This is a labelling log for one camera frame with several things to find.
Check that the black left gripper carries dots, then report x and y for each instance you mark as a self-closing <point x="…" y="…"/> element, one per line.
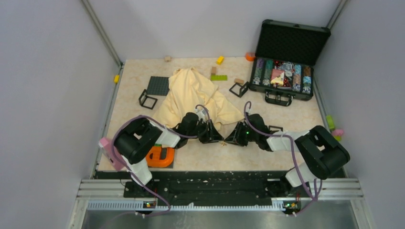
<point x="212" y="135"/>

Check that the orange round object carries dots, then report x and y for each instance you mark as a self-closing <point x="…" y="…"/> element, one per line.
<point x="250" y="56"/>

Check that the black cube frame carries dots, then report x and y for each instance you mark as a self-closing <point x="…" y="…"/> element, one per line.
<point x="239" y="89"/>
<point x="147" y="101"/>

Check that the black square frame right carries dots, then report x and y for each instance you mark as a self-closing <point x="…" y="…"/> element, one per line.
<point x="275" y="128"/>

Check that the black cube frame left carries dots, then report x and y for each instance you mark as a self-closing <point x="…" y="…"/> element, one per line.
<point x="147" y="101"/>

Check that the green long lego brick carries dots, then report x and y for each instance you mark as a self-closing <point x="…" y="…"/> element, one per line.
<point x="218" y="77"/>

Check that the pink box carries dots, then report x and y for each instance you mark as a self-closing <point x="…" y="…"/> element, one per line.
<point x="105" y="144"/>

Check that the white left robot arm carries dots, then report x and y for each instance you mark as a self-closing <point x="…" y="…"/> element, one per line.
<point x="136" y="138"/>

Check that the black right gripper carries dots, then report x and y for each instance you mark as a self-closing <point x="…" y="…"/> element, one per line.
<point x="235" y="137"/>

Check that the yellow lego brick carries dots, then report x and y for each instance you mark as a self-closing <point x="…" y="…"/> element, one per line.
<point x="220" y="60"/>

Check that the black open carrying case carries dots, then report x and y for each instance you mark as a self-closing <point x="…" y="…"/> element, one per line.
<point x="285" y="56"/>

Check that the black cube frame right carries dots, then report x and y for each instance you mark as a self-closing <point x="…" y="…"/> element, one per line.
<point x="239" y="89"/>

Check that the small yellow block on rail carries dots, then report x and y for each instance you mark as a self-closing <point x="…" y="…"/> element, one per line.
<point x="116" y="79"/>

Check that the cream yellow t-shirt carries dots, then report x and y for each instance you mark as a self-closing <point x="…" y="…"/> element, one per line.
<point x="187" y="89"/>

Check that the wooden block near frame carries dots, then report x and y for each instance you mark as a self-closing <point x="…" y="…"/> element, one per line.
<point x="239" y="81"/>

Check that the dark grey lego baseplate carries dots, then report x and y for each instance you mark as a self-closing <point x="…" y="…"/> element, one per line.
<point x="158" y="85"/>

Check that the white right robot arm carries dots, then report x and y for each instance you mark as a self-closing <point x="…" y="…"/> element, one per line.
<point x="323" y="155"/>

